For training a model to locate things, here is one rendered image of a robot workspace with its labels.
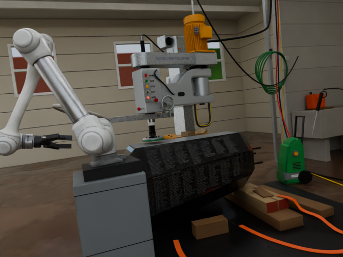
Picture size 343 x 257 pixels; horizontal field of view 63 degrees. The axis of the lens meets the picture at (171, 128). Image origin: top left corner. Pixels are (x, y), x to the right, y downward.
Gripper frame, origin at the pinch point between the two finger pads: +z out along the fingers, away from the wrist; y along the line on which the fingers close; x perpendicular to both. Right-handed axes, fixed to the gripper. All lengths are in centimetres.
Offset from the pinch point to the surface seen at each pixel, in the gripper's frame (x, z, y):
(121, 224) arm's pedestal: -53, 28, 7
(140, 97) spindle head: 68, 62, -48
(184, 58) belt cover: 107, 106, -29
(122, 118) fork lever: 46, 45, -51
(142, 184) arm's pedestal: -33, 40, 18
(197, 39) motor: 130, 123, -24
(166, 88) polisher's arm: 76, 88, -41
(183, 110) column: 95, 138, -113
